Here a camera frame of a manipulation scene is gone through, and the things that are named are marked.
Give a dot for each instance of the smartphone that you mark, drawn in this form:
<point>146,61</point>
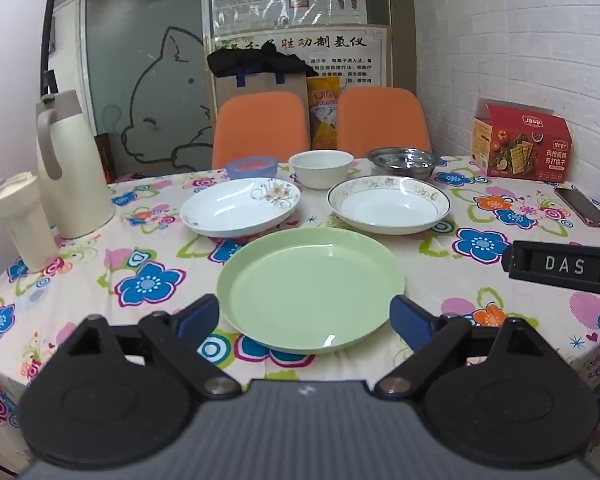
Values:
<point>582,206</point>

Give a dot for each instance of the orange chair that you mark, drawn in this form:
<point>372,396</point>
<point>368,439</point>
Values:
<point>382,120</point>
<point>260,130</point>

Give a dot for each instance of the yellow snack packet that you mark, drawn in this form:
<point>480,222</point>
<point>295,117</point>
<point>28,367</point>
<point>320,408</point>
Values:
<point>324,110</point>

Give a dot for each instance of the dark brown box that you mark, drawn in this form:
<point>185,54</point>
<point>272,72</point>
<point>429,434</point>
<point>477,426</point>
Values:
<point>105,157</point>

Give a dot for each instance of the red cracker box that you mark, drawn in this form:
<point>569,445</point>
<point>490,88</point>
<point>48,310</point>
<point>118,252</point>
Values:
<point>525,147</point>

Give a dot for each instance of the white plate with flower print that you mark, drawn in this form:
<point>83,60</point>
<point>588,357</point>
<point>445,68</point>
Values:
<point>230,205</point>

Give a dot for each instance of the cardboard box with black cloth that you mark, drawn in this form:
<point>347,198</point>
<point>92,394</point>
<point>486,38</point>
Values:
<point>260,83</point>

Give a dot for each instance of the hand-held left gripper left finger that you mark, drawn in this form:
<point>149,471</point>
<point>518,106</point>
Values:
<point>200,313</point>

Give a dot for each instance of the cream thermos jug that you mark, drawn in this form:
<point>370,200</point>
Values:
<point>75,180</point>

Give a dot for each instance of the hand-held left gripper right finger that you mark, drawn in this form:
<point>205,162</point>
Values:
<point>410,317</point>

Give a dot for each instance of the white drinking bottle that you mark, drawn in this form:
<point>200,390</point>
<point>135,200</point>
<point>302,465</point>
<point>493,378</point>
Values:
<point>25,230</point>

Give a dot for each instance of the wall poster with large characters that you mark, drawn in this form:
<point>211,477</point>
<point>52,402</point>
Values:
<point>350,55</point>

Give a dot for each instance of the black cloth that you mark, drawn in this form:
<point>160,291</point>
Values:
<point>257,60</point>

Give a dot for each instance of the white plate with floral rim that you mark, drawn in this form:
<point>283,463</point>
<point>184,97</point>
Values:
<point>387,207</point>

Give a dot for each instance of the frosted glass door cat drawing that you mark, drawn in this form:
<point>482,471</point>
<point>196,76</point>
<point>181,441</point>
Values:
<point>130,60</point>

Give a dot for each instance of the green plate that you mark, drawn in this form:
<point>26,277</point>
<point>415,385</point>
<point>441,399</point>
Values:
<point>305,285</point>

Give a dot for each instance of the blue bowl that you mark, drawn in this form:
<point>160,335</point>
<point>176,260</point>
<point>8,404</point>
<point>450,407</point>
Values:
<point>251,167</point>

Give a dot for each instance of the stainless steel bowl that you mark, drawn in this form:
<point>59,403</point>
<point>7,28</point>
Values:
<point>404,161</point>

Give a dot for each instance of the black metal frame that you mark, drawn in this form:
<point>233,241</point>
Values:
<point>51,10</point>

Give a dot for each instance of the white bowl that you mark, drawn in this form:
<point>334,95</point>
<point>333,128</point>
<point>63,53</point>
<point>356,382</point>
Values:
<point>321,170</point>

